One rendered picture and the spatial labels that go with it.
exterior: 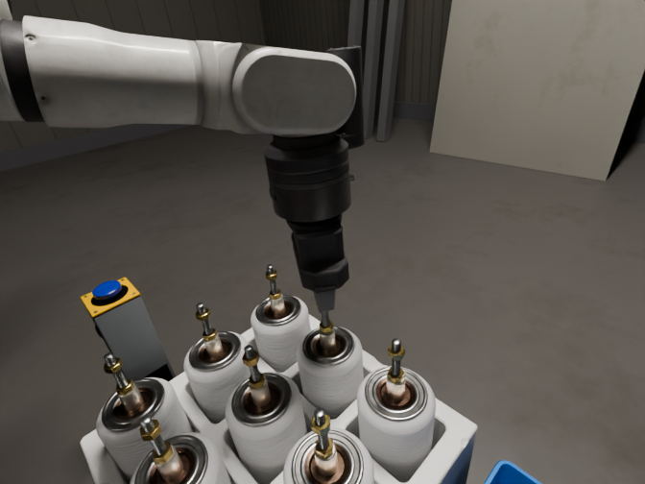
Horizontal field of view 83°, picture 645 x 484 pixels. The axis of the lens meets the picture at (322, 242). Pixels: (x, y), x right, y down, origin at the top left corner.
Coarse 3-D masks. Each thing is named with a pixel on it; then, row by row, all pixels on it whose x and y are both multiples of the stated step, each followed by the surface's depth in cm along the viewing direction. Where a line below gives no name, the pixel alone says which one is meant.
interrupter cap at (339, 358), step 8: (336, 328) 55; (344, 328) 54; (312, 336) 54; (336, 336) 53; (344, 336) 53; (304, 344) 52; (312, 344) 52; (320, 344) 53; (336, 344) 52; (344, 344) 52; (352, 344) 52; (304, 352) 51; (312, 352) 51; (320, 352) 51; (328, 352) 51; (336, 352) 51; (344, 352) 50; (352, 352) 51; (312, 360) 50; (320, 360) 50; (328, 360) 50; (336, 360) 49; (344, 360) 49
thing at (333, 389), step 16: (304, 336) 55; (352, 336) 53; (304, 368) 50; (320, 368) 49; (336, 368) 49; (352, 368) 49; (304, 384) 53; (320, 384) 50; (336, 384) 49; (352, 384) 51; (320, 400) 52; (336, 400) 51; (352, 400) 53; (336, 416) 53
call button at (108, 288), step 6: (108, 282) 57; (114, 282) 57; (96, 288) 56; (102, 288) 56; (108, 288) 56; (114, 288) 56; (120, 288) 57; (96, 294) 55; (102, 294) 55; (108, 294) 55; (114, 294) 56; (102, 300) 56; (108, 300) 56
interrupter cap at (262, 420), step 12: (240, 384) 47; (276, 384) 47; (288, 384) 47; (240, 396) 46; (276, 396) 46; (288, 396) 45; (240, 408) 44; (252, 408) 45; (264, 408) 44; (276, 408) 44; (240, 420) 43; (252, 420) 43; (264, 420) 43; (276, 420) 43
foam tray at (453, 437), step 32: (192, 416) 52; (352, 416) 50; (448, 416) 49; (96, 448) 49; (224, 448) 48; (448, 448) 45; (96, 480) 46; (128, 480) 51; (384, 480) 43; (416, 480) 42; (448, 480) 45
